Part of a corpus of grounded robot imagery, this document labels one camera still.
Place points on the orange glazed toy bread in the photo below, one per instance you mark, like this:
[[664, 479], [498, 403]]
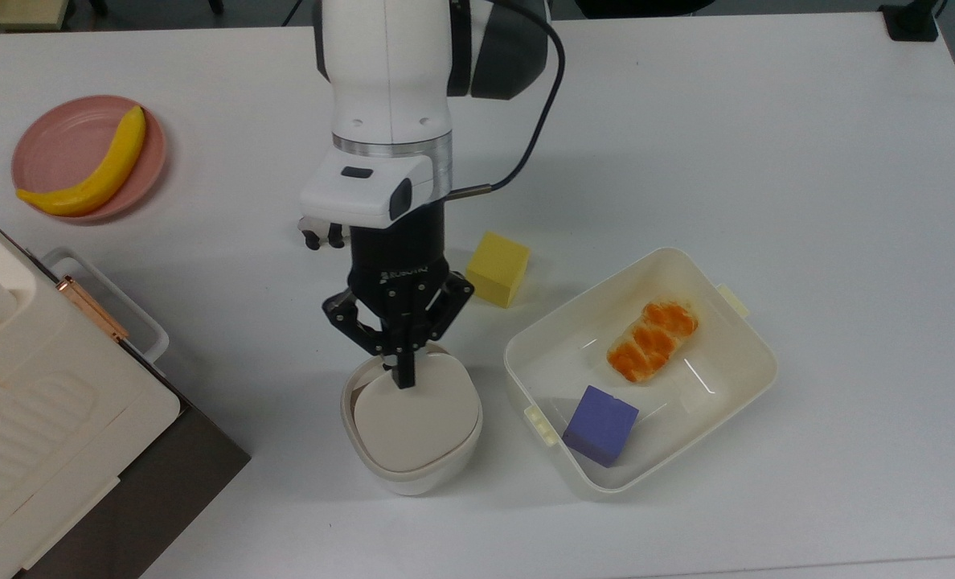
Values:
[[653, 342]]

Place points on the yellow foam cube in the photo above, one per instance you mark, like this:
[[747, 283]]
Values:
[[495, 269]]

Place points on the pink plate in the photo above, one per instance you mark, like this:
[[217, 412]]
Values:
[[59, 149]]

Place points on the small panda figurine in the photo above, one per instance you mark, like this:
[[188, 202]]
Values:
[[317, 235]]

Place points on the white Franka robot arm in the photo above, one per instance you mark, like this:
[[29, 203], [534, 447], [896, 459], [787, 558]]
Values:
[[389, 72]]

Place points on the black clamp mount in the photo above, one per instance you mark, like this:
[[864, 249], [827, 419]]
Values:
[[911, 22]]

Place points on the cream trash can lid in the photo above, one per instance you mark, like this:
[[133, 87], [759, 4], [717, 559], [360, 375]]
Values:
[[417, 422]]

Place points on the yellow toy banana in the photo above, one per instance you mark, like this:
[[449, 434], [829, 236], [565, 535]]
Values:
[[104, 177]]

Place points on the cream plastic toy appliance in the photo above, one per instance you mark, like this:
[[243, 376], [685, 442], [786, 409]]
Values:
[[35, 434]]

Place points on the white round bowl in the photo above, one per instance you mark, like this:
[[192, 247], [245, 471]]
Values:
[[365, 462]]

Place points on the cream rectangular plastic bin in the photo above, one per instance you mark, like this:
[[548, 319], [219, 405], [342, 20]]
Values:
[[711, 402]]

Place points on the purple foam cube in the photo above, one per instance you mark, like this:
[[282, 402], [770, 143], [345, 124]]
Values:
[[600, 426]]

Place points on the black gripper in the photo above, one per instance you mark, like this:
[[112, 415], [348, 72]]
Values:
[[399, 257]]

